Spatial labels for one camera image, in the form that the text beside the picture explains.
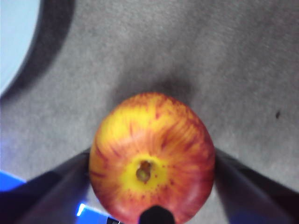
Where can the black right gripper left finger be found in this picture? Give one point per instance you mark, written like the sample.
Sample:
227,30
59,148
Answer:
46,198

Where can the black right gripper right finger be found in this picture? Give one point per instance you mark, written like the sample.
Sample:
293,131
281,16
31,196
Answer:
252,198

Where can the red yellow apple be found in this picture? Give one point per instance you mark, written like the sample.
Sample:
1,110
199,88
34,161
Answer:
151,140

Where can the blue plate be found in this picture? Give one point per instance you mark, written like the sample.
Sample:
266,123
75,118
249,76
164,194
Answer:
14,35

